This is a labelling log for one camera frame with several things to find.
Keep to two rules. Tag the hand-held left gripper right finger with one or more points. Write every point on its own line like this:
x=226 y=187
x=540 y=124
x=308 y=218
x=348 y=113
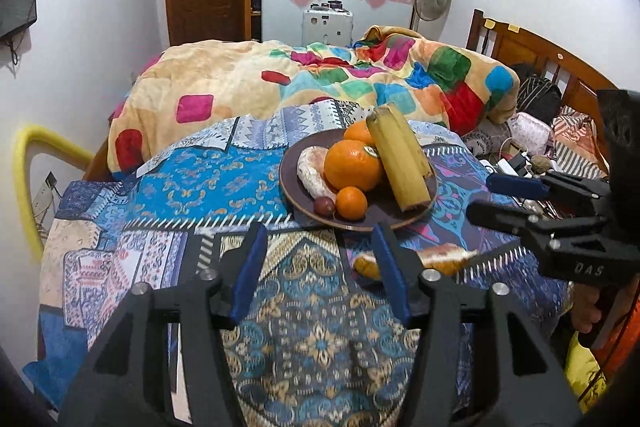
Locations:
x=392 y=274

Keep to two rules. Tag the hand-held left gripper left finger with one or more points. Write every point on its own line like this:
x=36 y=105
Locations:
x=247 y=274

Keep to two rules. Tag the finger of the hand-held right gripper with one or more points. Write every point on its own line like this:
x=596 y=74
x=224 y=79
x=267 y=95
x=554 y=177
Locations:
x=500 y=214
x=515 y=185

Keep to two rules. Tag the peeled pomelo segment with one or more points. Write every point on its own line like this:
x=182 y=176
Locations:
x=312 y=174
x=440 y=257

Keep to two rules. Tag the dark brown plate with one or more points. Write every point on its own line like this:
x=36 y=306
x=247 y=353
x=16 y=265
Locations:
x=360 y=222

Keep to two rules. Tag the small tangerine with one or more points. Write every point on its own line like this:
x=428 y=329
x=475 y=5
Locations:
x=351 y=203

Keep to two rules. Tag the yellow banana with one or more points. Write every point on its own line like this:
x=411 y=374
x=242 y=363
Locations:
x=414 y=144
x=400 y=177

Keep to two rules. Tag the large orange with sticker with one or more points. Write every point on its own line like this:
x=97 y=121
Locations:
x=352 y=164

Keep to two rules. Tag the medium orange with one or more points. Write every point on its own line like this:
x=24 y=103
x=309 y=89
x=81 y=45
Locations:
x=357 y=134

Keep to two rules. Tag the person's right hand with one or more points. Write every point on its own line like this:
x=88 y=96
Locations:
x=585 y=312

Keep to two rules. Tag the pink pouch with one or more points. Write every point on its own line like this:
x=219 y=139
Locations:
x=531 y=133

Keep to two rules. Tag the black backpack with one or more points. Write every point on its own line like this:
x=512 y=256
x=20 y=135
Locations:
x=540 y=94

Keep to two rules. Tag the blue patchwork blanket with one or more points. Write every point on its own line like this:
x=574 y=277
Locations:
x=200 y=177

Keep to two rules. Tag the yellow cloth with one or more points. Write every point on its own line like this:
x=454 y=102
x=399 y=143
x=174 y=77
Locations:
x=585 y=367

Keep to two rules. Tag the wooden headboard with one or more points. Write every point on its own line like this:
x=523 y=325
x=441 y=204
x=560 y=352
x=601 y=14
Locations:
x=530 y=52

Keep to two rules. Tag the colourful checked blanket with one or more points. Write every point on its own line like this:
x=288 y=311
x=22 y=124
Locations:
x=225 y=77

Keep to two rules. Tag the white appliance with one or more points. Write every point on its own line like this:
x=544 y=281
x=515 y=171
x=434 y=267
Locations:
x=325 y=27

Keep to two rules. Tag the small black monitor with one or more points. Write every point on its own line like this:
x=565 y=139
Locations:
x=17 y=2

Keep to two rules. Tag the yellow padded rail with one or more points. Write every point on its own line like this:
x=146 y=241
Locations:
x=30 y=147

